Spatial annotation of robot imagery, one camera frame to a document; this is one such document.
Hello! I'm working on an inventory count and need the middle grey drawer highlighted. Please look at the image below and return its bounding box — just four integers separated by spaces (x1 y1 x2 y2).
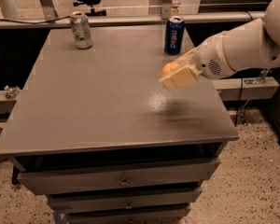
48 183 202 214

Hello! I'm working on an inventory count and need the top grey drawer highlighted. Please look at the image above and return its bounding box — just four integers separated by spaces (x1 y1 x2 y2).
18 158 220 195

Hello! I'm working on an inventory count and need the blue pepsi can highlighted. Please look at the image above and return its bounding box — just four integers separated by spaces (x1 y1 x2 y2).
164 16 185 55

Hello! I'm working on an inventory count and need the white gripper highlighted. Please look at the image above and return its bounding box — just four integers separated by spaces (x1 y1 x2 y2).
160 32 235 90

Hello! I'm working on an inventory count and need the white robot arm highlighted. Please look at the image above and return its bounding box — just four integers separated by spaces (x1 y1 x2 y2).
160 0 280 90

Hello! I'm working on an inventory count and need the black cable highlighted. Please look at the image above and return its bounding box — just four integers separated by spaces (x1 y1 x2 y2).
0 14 72 25

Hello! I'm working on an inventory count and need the green white 7up can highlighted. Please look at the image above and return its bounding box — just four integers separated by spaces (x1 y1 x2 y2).
69 11 93 49

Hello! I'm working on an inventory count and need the grey drawer cabinet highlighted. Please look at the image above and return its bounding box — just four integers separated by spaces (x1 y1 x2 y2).
0 24 240 224

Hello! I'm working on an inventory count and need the orange fruit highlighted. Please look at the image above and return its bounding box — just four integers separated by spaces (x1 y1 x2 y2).
161 62 179 77

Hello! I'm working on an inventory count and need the crumpled clear plastic object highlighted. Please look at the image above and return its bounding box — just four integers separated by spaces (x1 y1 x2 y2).
4 86 21 99

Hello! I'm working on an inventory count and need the grey metal rail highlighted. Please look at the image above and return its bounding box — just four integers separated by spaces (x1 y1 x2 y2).
0 11 265 29

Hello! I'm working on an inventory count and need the grey drawer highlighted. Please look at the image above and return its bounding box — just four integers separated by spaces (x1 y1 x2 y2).
18 158 220 195
66 204 190 224
48 183 202 214

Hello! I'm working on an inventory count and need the bottom grey drawer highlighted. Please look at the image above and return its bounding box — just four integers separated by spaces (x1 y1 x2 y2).
66 204 190 224

